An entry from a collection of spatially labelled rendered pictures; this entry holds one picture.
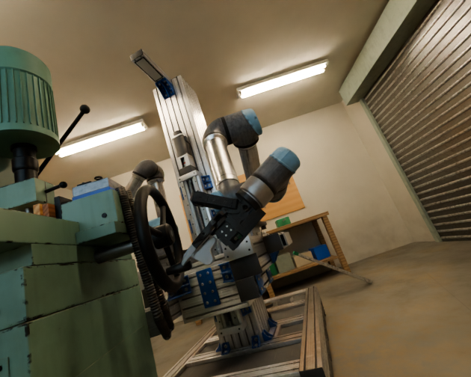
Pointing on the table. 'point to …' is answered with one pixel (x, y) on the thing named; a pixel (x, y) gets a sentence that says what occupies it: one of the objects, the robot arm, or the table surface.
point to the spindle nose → (24, 161)
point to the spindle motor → (18, 102)
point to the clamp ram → (60, 205)
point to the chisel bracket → (21, 195)
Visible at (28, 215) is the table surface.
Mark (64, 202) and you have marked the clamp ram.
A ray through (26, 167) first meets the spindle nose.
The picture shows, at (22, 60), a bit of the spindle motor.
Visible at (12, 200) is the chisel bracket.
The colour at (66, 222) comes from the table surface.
